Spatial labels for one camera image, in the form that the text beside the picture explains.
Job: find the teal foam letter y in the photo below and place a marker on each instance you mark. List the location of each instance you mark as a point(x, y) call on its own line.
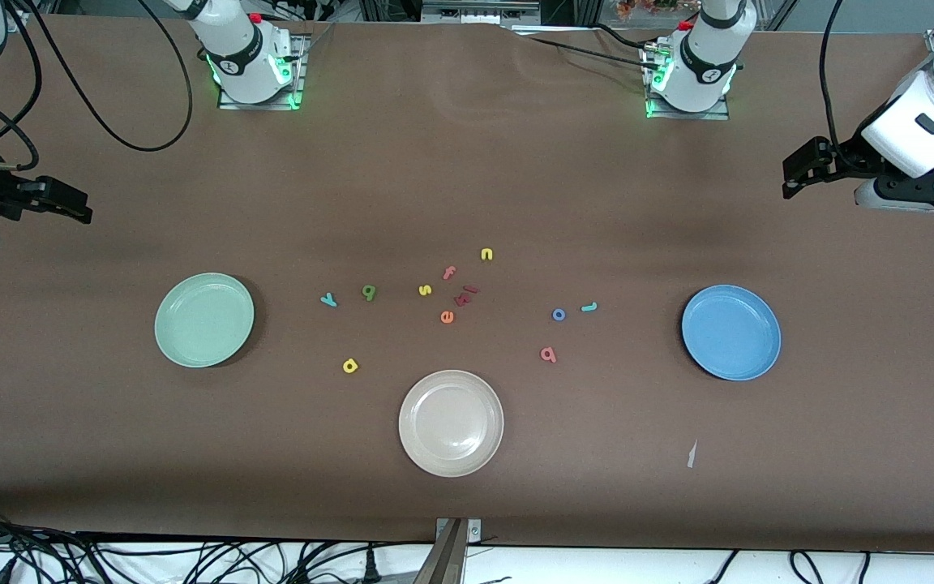
point(328, 301)

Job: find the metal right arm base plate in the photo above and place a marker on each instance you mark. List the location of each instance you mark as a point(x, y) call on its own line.
point(299, 73)

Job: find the dark red foam letter k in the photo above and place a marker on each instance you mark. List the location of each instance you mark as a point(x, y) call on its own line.
point(462, 299)

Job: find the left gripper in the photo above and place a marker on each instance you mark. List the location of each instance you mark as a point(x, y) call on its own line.
point(850, 158)

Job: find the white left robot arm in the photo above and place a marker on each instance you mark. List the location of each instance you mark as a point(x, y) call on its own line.
point(702, 65)

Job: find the aluminium frame crossbar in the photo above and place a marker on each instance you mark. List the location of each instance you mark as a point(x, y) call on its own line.
point(475, 12)

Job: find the blue plate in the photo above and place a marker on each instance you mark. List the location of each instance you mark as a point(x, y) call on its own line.
point(730, 332)

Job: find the black power plug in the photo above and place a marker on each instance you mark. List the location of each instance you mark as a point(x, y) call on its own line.
point(370, 572)

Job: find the pink foam letter b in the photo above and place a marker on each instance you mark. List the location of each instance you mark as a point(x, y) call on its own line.
point(546, 355)

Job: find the orange artificial flowers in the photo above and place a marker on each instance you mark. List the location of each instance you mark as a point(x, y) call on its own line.
point(645, 8)

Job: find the beige plate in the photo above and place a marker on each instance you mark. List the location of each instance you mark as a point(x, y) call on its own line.
point(451, 423)

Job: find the mint green plate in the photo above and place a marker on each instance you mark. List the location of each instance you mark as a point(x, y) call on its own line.
point(204, 320)

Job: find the white paper scrap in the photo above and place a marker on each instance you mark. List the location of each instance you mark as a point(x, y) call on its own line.
point(691, 458)

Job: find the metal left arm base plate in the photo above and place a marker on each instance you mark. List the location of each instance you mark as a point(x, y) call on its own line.
point(690, 116)

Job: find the brown table cover sheet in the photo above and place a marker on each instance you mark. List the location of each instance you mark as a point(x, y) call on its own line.
point(467, 162)

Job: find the metal clamp bracket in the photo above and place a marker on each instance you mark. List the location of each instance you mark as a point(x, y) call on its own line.
point(451, 560)

